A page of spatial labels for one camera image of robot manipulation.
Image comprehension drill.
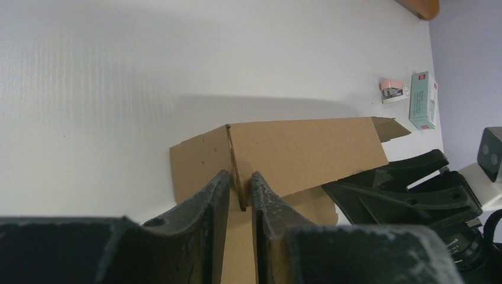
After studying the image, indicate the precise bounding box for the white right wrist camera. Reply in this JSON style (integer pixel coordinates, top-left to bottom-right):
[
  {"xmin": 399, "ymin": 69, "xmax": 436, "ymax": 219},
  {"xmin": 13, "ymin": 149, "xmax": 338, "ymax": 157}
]
[{"xmin": 459, "ymin": 127, "xmax": 501, "ymax": 212}]

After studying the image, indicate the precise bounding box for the orange wooden shelf rack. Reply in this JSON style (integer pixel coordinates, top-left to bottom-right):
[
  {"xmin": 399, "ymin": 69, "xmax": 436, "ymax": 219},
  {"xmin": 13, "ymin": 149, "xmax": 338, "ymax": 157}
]
[{"xmin": 395, "ymin": 0, "xmax": 440, "ymax": 21}]

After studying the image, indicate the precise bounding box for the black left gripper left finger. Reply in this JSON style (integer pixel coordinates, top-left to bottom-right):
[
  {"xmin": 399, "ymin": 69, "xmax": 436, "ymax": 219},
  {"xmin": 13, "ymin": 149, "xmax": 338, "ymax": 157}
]
[{"xmin": 1, "ymin": 170, "xmax": 230, "ymax": 283}]

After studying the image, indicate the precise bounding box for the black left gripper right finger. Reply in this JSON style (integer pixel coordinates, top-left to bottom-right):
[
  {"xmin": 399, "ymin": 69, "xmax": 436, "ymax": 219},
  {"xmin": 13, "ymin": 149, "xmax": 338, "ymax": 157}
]
[{"xmin": 250, "ymin": 172, "xmax": 463, "ymax": 283}]

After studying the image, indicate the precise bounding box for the white green box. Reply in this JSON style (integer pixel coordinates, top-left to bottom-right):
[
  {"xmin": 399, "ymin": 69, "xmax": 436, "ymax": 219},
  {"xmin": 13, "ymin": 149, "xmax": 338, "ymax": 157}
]
[{"xmin": 409, "ymin": 72, "xmax": 437, "ymax": 130}]

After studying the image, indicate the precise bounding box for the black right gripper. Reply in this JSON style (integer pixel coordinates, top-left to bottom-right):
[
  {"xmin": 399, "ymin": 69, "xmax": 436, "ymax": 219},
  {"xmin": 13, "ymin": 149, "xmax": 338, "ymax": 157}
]
[{"xmin": 322, "ymin": 149, "xmax": 501, "ymax": 283}]

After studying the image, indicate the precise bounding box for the brown cardboard box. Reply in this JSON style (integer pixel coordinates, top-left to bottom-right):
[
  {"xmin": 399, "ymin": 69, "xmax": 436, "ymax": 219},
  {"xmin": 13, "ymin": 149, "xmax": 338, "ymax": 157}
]
[{"xmin": 169, "ymin": 117, "xmax": 410, "ymax": 283}]

